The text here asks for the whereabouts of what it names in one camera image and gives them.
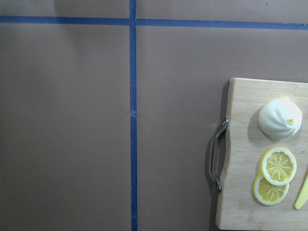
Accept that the lemon slice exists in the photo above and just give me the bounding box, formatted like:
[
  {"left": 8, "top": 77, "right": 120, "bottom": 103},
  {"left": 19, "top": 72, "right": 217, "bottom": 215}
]
[
  {"left": 252, "top": 173, "right": 289, "bottom": 206},
  {"left": 261, "top": 147, "right": 297, "bottom": 186}
]

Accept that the upper lemon slice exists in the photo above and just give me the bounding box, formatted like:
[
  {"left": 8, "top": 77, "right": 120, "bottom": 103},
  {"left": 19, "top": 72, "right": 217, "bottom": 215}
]
[{"left": 261, "top": 147, "right": 297, "bottom": 186}]

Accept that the metal cutting board handle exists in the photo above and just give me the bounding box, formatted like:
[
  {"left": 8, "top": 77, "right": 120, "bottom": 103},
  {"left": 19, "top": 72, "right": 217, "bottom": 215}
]
[{"left": 210, "top": 118, "right": 229, "bottom": 193}]

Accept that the white steamed bun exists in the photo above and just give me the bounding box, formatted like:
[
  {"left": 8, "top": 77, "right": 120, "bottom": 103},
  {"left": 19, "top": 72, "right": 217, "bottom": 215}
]
[{"left": 258, "top": 97, "right": 303, "bottom": 140}]

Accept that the lower lemon slice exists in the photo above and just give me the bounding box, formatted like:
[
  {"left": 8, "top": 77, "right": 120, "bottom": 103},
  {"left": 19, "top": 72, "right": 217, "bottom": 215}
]
[{"left": 252, "top": 173, "right": 289, "bottom": 206}]

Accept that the yellow plastic knife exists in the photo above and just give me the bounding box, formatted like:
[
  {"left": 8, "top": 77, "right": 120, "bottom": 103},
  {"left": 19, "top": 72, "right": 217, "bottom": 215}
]
[{"left": 294, "top": 177, "right": 308, "bottom": 209}]

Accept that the bamboo cutting board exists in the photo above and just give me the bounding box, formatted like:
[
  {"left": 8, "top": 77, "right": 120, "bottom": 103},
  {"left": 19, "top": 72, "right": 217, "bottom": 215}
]
[{"left": 216, "top": 78, "right": 308, "bottom": 231}]

